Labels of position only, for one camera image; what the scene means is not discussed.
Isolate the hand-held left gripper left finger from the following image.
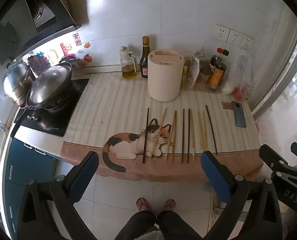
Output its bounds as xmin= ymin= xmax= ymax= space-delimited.
xmin=17 ymin=151 xmax=99 ymax=240

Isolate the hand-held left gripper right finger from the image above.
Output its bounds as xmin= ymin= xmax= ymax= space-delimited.
xmin=200 ymin=151 xmax=283 ymax=240

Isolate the white round utensil holder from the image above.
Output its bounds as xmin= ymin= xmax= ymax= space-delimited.
xmin=148 ymin=49 xmax=184 ymax=102

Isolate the dark smartphone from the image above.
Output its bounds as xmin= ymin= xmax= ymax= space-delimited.
xmin=232 ymin=101 xmax=247 ymax=128

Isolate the blue base cabinet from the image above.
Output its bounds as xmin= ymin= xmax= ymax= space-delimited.
xmin=4 ymin=137 xmax=58 ymax=230

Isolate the person's right leg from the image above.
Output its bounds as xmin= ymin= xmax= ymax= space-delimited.
xmin=156 ymin=210 xmax=201 ymax=240

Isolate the person's leg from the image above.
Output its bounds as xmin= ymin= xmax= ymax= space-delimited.
xmin=115 ymin=210 xmax=157 ymax=240
xmin=156 ymin=210 xmax=201 ymax=240

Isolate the black cooktop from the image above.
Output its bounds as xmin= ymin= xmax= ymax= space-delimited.
xmin=14 ymin=79 xmax=90 ymax=138

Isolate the person's left leg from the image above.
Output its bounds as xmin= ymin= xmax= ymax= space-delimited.
xmin=115 ymin=210 xmax=157 ymax=240

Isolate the cat print table mat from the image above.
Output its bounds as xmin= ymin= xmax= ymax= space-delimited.
xmin=61 ymin=72 xmax=264 ymax=182

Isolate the white fluffy garment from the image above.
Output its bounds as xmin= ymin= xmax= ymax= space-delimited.
xmin=144 ymin=227 xmax=164 ymax=240

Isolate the clear plastic bag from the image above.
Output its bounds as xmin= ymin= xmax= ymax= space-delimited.
xmin=222 ymin=49 xmax=254 ymax=100

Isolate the clear plastic organizer tray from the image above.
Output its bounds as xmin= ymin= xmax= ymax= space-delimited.
xmin=183 ymin=55 xmax=229 ymax=93

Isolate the orange label jar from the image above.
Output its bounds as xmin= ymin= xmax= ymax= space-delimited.
xmin=208 ymin=62 xmax=227 ymax=92

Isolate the steel wok lid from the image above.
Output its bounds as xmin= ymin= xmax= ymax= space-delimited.
xmin=29 ymin=64 xmax=72 ymax=105

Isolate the white paper packet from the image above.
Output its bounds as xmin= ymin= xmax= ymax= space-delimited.
xmin=188 ymin=55 xmax=201 ymax=83

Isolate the black cap sauce bottle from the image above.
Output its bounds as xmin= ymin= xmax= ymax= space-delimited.
xmin=220 ymin=49 xmax=229 ymax=67

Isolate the red cap sauce bottle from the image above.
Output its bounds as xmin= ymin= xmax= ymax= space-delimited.
xmin=210 ymin=47 xmax=223 ymax=72

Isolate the glass oil dispenser bottle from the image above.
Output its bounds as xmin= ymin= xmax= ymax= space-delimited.
xmin=120 ymin=46 xmax=137 ymax=80

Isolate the stainless steel steamer pot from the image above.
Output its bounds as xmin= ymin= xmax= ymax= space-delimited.
xmin=2 ymin=61 xmax=36 ymax=107

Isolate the colourful flower decoration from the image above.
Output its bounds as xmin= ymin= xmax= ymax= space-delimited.
xmin=27 ymin=52 xmax=50 ymax=71

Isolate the dark sauce bottle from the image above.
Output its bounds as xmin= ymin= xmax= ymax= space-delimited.
xmin=140 ymin=36 xmax=151 ymax=78

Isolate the black range hood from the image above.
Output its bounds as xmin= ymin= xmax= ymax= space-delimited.
xmin=0 ymin=0 xmax=81 ymax=63

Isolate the metal window frame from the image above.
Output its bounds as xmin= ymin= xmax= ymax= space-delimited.
xmin=248 ymin=25 xmax=297 ymax=120

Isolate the pink sun wall sticker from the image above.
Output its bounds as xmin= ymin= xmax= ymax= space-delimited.
xmin=60 ymin=42 xmax=73 ymax=57

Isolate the wooden wall cabinet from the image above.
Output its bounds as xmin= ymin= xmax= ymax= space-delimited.
xmin=51 ymin=0 xmax=89 ymax=29

